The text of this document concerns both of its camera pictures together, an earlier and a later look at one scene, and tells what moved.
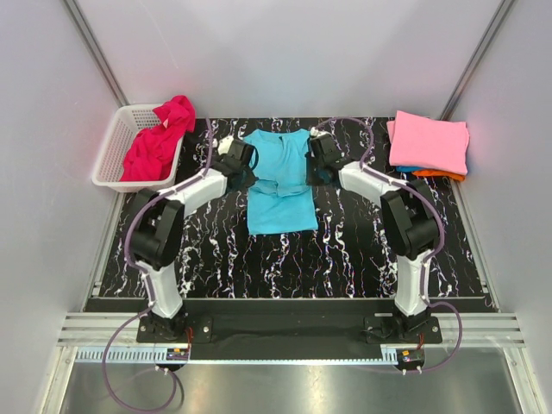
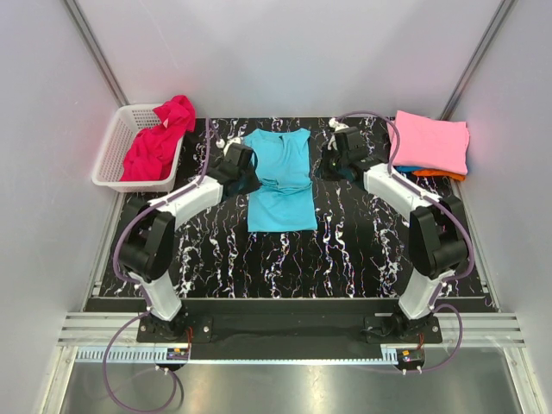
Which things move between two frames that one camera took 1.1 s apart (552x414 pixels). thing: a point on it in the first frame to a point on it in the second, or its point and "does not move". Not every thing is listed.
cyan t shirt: [281, 198] does not move
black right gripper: [310, 179] to [327, 176]
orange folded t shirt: [439, 173] does not move
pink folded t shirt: [418, 141] does not move
